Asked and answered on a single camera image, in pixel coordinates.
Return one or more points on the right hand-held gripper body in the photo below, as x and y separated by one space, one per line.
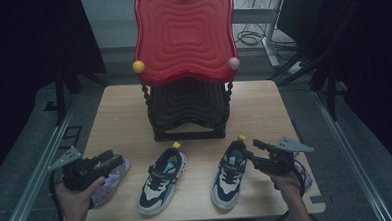
279 162

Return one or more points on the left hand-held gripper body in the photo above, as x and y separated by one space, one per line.
76 172

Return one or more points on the black and white sneaker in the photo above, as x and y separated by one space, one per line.
228 179
160 182

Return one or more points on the red and black shoe rack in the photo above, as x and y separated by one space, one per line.
184 34

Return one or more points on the person's right hand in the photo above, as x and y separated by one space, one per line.
285 183

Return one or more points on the person's left hand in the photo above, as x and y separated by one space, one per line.
74 199

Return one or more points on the black tape strip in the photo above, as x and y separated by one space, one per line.
318 199

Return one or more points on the black metal stand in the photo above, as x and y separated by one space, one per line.
60 96
329 84

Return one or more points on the white power strip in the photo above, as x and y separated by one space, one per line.
297 67

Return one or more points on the metal floor rail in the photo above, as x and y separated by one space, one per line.
36 174
349 154

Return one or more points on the white desk frame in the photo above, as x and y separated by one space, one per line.
268 27

